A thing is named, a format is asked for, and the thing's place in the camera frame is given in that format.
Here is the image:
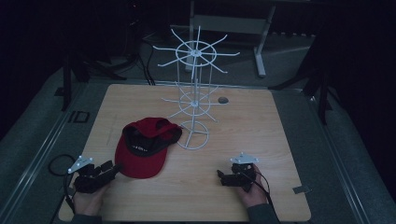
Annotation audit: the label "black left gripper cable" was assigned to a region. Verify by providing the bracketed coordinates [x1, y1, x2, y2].
[48, 153, 78, 216]

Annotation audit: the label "black floor cables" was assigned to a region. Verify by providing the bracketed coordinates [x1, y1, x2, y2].
[124, 18, 157, 87]

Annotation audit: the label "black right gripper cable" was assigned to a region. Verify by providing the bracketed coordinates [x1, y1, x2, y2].
[241, 170, 278, 218]

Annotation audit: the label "person's left hand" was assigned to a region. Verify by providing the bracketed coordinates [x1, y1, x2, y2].
[72, 181, 110, 217]

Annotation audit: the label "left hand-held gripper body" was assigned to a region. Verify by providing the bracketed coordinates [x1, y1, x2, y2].
[67, 155, 110, 194]

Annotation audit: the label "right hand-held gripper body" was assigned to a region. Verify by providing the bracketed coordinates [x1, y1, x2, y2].
[222, 151, 260, 193]

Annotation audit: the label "black rectangular floor bracket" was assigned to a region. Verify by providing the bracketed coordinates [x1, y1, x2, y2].
[67, 110, 92, 124]

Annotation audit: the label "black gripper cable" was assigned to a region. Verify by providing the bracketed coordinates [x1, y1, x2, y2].
[241, 170, 278, 218]
[48, 153, 78, 216]

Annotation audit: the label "black metal stand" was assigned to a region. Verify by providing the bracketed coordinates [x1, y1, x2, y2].
[60, 50, 128, 112]
[268, 36, 332, 126]

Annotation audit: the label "white wire hat rack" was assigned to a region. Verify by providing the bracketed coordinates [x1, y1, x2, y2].
[152, 25, 241, 151]

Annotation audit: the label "red baseball cap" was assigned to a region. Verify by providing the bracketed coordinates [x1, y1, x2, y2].
[114, 117, 183, 180]

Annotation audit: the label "grey tape strip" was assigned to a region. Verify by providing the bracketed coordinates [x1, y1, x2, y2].
[291, 185, 313, 195]

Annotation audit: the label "person's right hand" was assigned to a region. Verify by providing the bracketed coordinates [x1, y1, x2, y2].
[237, 163, 270, 209]

